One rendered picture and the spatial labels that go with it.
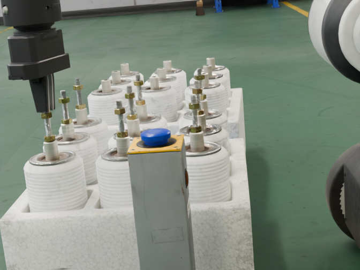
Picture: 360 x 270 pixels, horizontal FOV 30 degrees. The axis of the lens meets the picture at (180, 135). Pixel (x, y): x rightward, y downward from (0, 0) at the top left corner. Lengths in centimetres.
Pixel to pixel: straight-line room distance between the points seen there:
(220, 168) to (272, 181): 63
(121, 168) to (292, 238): 44
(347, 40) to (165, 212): 32
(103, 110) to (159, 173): 74
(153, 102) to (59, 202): 55
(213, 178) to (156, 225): 18
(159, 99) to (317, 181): 43
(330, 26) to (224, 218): 34
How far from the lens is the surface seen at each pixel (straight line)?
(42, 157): 112
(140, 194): 88
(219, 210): 102
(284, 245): 132
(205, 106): 129
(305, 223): 142
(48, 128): 109
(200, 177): 104
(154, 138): 87
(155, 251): 91
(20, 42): 104
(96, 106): 160
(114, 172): 105
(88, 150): 119
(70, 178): 108
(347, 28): 85
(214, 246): 104
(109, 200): 107
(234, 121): 153
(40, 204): 109
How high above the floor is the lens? 55
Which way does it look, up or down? 15 degrees down
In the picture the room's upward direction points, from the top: 5 degrees counter-clockwise
